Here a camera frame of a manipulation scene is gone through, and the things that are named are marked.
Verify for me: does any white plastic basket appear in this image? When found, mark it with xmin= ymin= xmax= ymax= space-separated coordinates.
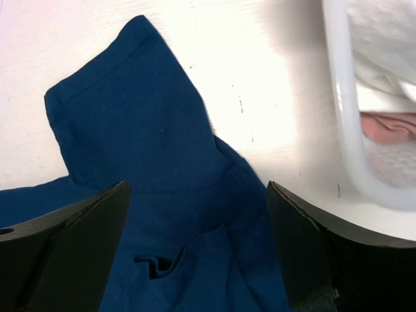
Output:
xmin=320 ymin=0 xmax=416 ymax=211

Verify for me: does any blue t shirt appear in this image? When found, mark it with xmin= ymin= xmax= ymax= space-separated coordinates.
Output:
xmin=1 ymin=16 xmax=290 ymax=311

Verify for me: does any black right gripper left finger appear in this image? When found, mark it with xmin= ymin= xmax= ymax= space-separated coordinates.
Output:
xmin=1 ymin=181 xmax=131 ymax=311

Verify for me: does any pink t shirt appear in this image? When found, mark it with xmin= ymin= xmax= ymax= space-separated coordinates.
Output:
xmin=360 ymin=112 xmax=415 ymax=146

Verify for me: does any white printed t shirt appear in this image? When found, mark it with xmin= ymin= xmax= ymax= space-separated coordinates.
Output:
xmin=346 ymin=0 xmax=415 ymax=101

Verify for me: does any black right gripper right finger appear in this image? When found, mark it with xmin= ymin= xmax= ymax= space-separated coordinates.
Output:
xmin=266 ymin=182 xmax=415 ymax=311

